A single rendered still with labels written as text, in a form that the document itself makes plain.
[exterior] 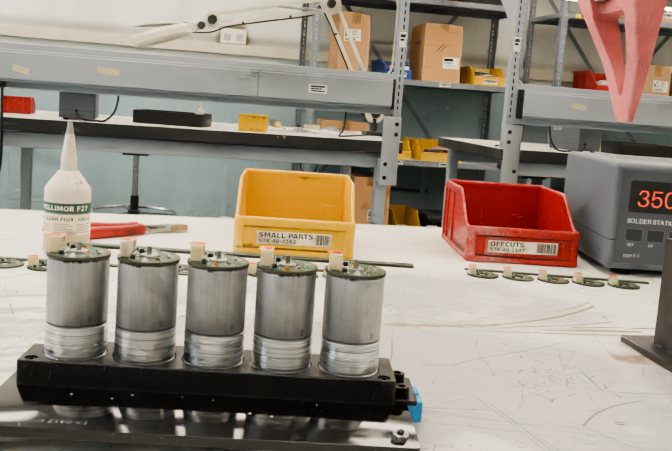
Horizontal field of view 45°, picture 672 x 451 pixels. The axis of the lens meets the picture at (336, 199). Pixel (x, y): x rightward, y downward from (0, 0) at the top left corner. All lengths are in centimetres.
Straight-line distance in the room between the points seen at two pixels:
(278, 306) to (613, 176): 44
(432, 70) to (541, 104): 172
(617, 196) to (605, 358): 26
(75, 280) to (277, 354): 8
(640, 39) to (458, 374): 20
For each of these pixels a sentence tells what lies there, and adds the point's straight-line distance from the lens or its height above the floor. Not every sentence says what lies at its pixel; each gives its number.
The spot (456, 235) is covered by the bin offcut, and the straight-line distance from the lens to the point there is 76.
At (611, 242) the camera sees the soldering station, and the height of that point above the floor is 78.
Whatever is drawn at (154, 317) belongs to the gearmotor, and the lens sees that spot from 33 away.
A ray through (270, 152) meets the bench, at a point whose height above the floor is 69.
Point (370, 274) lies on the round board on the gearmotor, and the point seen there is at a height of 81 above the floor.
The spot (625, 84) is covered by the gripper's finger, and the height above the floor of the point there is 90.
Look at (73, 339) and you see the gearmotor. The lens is 34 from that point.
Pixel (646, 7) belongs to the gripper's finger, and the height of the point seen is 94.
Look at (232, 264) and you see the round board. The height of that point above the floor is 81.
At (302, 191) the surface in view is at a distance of 77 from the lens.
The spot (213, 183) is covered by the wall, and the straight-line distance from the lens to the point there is 480.
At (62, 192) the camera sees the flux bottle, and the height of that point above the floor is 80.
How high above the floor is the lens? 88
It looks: 7 degrees down
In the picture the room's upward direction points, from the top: 4 degrees clockwise
